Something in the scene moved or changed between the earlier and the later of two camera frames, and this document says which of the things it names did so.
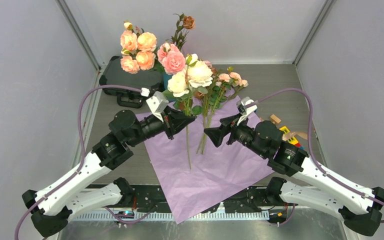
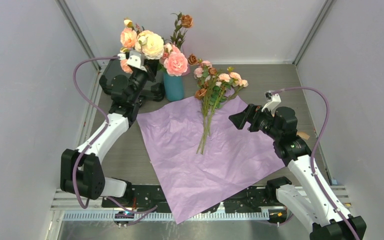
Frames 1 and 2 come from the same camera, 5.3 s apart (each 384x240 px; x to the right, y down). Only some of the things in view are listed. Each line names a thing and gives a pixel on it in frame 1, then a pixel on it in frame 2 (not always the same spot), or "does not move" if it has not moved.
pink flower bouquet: x=222 y=85 does not move
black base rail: x=258 y=198 does not move
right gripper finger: x=216 y=134 → x=240 y=119
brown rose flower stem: x=184 y=23 does not move
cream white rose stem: x=184 y=85 → x=150 y=44
